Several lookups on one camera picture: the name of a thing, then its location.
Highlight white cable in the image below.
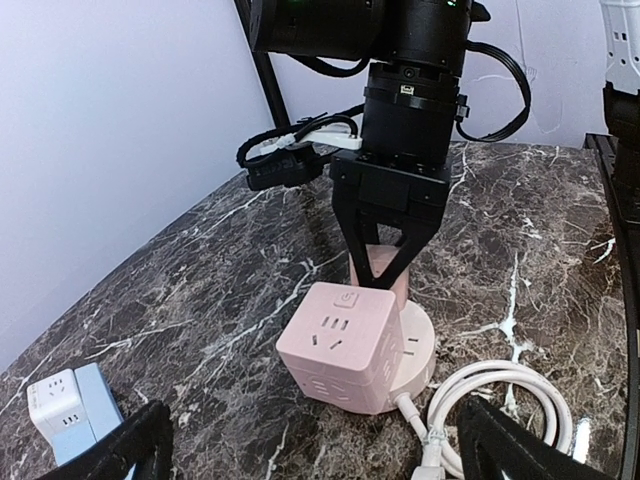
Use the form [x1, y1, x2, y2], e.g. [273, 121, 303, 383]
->
[394, 360, 574, 480]

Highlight right black frame post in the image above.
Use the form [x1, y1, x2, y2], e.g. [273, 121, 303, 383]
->
[234, 0, 290, 127]

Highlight pink small plug adapter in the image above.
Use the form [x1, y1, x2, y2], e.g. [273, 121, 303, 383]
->
[349, 245, 410, 311]

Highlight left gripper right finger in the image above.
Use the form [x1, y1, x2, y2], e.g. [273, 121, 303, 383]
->
[457, 396, 609, 480]

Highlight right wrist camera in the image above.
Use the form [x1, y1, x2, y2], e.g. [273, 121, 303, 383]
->
[236, 106, 363, 191]

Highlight pink round power strip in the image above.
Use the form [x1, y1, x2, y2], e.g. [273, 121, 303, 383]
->
[344, 299, 437, 415]

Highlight blue power strip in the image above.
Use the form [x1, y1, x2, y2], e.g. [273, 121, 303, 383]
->
[74, 363, 123, 442]

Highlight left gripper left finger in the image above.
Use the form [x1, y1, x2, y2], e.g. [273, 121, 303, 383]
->
[44, 400, 174, 480]

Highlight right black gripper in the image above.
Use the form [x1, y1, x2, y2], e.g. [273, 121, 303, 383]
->
[330, 64, 466, 289]

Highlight pink cube socket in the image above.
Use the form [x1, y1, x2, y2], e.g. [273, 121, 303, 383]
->
[276, 282, 403, 415]

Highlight white cube socket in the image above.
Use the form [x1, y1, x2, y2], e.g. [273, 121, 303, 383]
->
[27, 369, 87, 445]

